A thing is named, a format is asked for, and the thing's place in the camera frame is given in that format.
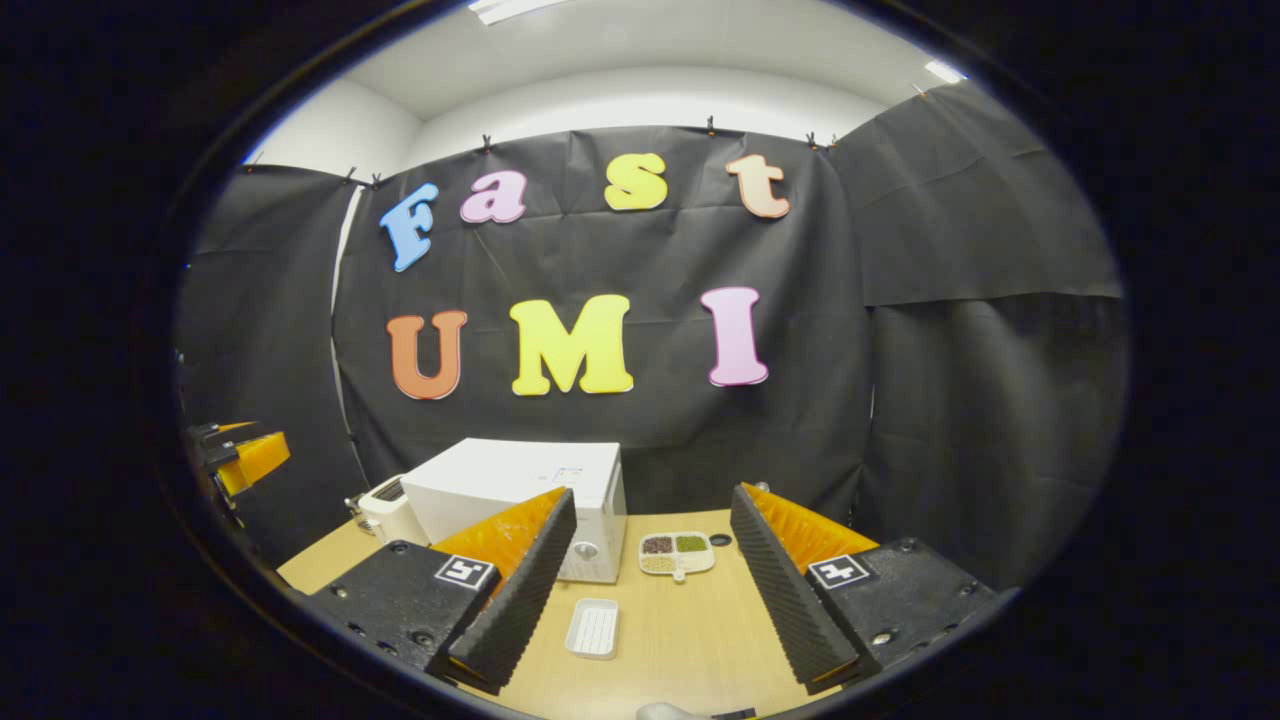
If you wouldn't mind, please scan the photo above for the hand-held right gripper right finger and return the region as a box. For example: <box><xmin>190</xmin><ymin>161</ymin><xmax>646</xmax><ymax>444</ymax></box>
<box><xmin>730</xmin><ymin>483</ymin><xmax>1001</xmax><ymax>696</ymax></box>

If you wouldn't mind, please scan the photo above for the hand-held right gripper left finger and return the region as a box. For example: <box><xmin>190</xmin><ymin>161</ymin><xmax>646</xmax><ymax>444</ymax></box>
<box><xmin>305</xmin><ymin>487</ymin><xmax>578</xmax><ymax>696</ymax></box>

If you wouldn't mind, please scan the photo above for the white microwave oven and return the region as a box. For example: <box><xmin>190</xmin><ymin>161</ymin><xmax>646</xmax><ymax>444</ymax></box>
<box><xmin>400</xmin><ymin>437</ymin><xmax>629</xmax><ymax>585</ymax></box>

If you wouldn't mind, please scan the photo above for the white rectangular tray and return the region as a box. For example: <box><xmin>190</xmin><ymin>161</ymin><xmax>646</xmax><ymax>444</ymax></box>
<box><xmin>564</xmin><ymin>598</ymin><xmax>621</xmax><ymax>661</ymax></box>

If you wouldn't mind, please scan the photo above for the white divided dish of beans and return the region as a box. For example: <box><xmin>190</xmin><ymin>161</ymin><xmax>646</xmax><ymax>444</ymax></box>
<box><xmin>638</xmin><ymin>531</ymin><xmax>717</xmax><ymax>584</ymax></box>

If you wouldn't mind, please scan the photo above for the white toaster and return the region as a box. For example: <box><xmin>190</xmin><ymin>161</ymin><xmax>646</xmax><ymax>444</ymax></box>
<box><xmin>358</xmin><ymin>475</ymin><xmax>431</xmax><ymax>547</ymax></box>

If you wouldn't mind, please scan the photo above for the long ceiling light panel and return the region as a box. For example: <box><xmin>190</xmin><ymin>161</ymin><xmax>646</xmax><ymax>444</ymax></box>
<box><xmin>468</xmin><ymin>0</ymin><xmax>571</xmax><ymax>26</ymax></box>

